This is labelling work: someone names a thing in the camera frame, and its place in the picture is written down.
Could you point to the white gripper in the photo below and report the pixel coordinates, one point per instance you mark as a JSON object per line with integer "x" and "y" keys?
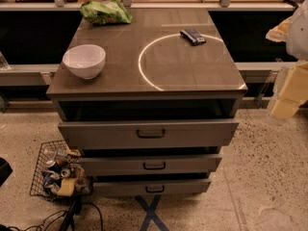
{"x": 298, "y": 38}

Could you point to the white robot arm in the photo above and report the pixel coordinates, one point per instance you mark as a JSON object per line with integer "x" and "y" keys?
{"x": 294, "y": 32}

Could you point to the white bowl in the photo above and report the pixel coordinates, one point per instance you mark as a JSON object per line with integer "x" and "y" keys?
{"x": 85, "y": 61}

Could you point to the top grey drawer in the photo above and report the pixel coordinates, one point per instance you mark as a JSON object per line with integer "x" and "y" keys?
{"x": 148, "y": 134}

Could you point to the grey drawer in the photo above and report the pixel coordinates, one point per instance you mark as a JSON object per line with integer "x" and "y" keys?
{"x": 145, "y": 165}
{"x": 148, "y": 134}
{"x": 152, "y": 187}

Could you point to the middle grey drawer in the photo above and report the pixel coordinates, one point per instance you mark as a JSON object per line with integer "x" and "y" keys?
{"x": 145, "y": 165}

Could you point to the grey drawer cabinet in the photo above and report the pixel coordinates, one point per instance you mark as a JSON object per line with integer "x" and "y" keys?
{"x": 152, "y": 73}

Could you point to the bottom grey drawer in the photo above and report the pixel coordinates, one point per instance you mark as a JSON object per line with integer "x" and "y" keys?
{"x": 152, "y": 187}

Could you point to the blue tape cross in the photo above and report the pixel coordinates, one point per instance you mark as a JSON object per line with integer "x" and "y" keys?
{"x": 150, "y": 213}

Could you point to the green chip bag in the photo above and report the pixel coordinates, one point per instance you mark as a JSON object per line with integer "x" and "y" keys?
{"x": 106, "y": 12}

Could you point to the yellow sponge in basket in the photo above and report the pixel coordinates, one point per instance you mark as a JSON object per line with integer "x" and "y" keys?
{"x": 67, "y": 187}

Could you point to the crushed can in basket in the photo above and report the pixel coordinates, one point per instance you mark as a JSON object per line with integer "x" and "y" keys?
{"x": 55, "y": 165}

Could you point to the black wire basket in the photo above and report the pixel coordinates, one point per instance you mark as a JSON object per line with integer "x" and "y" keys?
{"x": 46, "y": 183}

